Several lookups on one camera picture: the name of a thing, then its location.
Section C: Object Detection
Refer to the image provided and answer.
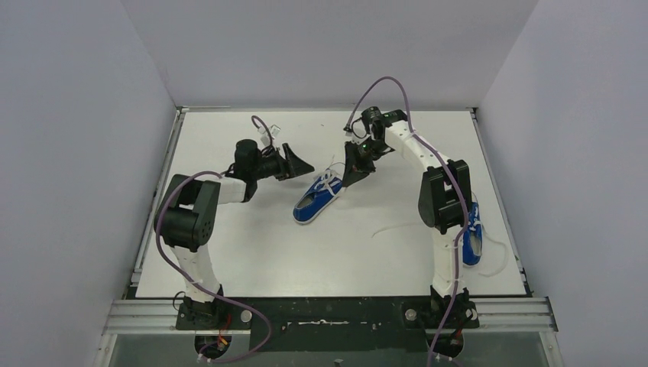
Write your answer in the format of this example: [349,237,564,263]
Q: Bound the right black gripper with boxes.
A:
[344,137,390,188]

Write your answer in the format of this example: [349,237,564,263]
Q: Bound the blue sneaker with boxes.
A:
[293,182,343,225]
[462,202,483,266]

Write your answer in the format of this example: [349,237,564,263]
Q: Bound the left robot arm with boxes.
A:
[154,139,314,327]

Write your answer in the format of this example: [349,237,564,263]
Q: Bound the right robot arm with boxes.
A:
[342,106,479,330]

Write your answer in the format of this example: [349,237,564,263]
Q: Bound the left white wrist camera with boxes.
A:
[258,125,280,146]

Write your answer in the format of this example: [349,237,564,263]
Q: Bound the aluminium frame rail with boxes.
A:
[103,297,558,335]

